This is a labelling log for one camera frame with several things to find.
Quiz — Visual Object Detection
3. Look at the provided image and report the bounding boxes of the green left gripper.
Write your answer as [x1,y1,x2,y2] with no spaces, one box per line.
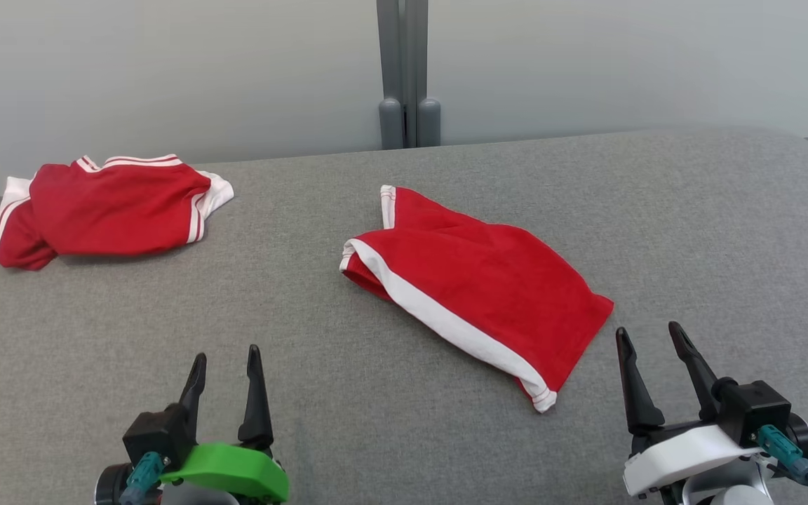
[160,344,290,504]

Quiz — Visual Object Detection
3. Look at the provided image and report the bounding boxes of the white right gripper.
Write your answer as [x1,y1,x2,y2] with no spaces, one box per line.
[616,322,762,497]

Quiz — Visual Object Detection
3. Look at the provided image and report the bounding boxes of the red shorts with white band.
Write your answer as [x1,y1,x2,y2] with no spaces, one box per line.
[339,184,615,414]

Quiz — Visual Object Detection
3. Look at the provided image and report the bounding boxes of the red shirt with white stripes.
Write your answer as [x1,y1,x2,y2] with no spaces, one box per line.
[0,154,235,271]

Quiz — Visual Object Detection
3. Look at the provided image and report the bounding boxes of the grey fabric sofa cushion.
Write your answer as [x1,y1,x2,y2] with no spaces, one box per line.
[0,126,808,505]

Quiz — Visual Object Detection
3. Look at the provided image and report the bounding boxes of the left camera cable teal plug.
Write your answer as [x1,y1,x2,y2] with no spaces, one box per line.
[120,452,166,505]

